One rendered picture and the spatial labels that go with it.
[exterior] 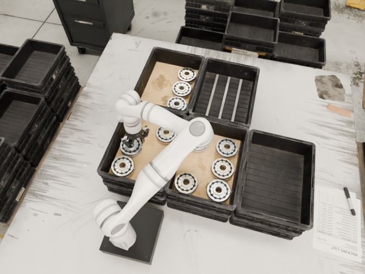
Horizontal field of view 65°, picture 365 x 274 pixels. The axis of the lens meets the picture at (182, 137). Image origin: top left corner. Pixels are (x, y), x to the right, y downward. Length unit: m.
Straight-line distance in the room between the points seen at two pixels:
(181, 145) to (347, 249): 0.94
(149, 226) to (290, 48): 1.94
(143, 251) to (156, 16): 2.69
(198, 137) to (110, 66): 1.12
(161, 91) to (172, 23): 1.85
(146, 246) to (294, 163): 0.77
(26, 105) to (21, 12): 1.73
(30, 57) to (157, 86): 1.19
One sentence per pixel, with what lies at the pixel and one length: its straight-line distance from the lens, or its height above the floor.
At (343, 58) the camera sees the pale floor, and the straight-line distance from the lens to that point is 3.41.
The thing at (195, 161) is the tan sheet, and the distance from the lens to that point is 1.36.
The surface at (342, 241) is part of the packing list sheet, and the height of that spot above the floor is 0.70.
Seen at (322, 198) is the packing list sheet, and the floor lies 0.70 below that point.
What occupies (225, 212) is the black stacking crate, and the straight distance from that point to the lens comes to 1.28.
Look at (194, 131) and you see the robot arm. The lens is 0.95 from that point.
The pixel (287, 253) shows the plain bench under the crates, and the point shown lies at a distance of 1.45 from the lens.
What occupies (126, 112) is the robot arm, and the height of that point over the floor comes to 1.17.
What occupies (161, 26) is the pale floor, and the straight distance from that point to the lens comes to 3.33.
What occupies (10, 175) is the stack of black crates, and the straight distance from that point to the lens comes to 2.09.
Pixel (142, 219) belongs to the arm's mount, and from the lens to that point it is 1.32.
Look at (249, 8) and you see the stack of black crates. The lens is 2.99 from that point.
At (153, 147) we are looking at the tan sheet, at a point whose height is 0.83.
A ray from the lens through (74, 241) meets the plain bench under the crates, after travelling 1.45.
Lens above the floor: 2.05
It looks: 59 degrees down
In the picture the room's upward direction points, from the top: 2 degrees clockwise
